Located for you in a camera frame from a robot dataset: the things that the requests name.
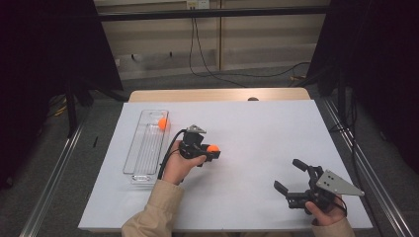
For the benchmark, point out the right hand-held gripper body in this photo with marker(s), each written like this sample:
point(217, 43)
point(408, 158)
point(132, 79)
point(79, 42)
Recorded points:
point(329, 185)

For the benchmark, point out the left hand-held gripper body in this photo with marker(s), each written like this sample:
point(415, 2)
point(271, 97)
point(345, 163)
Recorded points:
point(192, 148)

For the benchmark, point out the orange ball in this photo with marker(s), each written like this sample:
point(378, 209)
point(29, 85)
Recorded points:
point(213, 148)
point(163, 123)

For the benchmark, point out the clear plastic tray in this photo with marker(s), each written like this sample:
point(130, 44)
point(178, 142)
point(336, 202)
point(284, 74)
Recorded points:
point(146, 154)

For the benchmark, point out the person's left hand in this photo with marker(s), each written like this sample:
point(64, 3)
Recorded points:
point(178, 168)

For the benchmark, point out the person's right hand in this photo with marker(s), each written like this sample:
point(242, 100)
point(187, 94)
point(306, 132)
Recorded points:
point(326, 216)

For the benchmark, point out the white board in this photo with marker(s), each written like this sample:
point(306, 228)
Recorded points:
point(263, 158)

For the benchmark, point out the small black stick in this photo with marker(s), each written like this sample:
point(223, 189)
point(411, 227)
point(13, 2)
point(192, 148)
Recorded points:
point(95, 141)

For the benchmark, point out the black curtain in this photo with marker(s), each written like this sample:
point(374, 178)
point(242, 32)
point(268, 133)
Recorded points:
point(39, 65)
point(378, 65)

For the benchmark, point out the black metal stand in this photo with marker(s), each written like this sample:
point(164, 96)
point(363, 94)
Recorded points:
point(70, 112)

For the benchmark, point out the black horizontal bar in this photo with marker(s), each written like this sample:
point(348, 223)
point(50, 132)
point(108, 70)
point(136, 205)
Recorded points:
point(197, 14)

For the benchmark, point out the metal floor rail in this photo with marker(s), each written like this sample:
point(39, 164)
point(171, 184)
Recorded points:
point(47, 191)
point(372, 184)

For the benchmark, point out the white wall socket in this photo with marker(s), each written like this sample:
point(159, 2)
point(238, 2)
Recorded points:
point(197, 4)

